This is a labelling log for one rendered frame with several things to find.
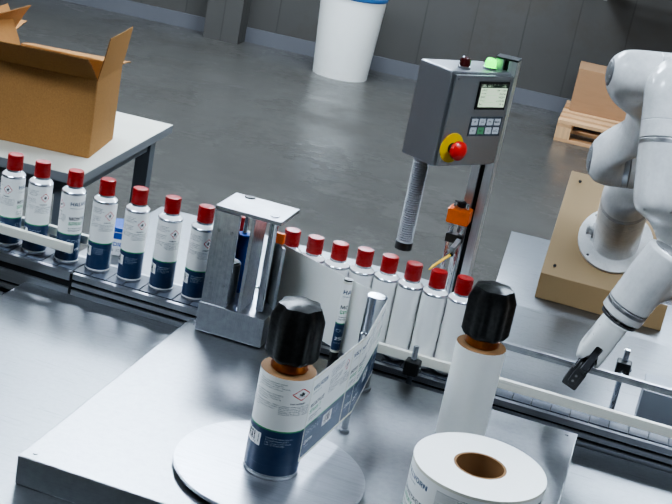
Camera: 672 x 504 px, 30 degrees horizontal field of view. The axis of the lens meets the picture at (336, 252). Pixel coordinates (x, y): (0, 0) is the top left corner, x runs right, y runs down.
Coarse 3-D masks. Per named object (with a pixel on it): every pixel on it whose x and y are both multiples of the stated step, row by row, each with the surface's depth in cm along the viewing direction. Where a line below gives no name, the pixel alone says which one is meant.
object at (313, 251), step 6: (312, 234) 253; (312, 240) 251; (318, 240) 251; (306, 246) 253; (312, 246) 251; (318, 246) 251; (306, 252) 253; (312, 252) 252; (318, 252) 252; (312, 258) 252; (318, 258) 252; (324, 258) 254
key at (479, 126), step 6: (474, 120) 243; (480, 120) 244; (486, 120) 245; (492, 120) 246; (498, 120) 247; (474, 126) 243; (480, 126) 244; (486, 126) 245; (492, 126) 246; (498, 126) 247; (468, 132) 243; (474, 132) 244; (480, 132) 245; (486, 132) 246; (492, 132) 247; (498, 132) 248
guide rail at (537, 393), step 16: (384, 352) 251; (400, 352) 250; (432, 368) 249; (448, 368) 248; (512, 384) 245; (544, 400) 244; (560, 400) 243; (576, 400) 242; (608, 416) 241; (624, 416) 240; (656, 432) 239
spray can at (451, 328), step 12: (468, 276) 247; (456, 288) 246; (468, 288) 245; (456, 300) 245; (444, 312) 248; (456, 312) 246; (444, 324) 248; (456, 324) 246; (444, 336) 248; (456, 336) 247; (444, 348) 248; (444, 360) 249; (444, 372) 250
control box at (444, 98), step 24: (432, 72) 239; (456, 72) 236; (480, 72) 240; (504, 72) 244; (432, 96) 240; (456, 96) 237; (408, 120) 246; (432, 120) 240; (456, 120) 240; (408, 144) 246; (432, 144) 241; (480, 144) 246
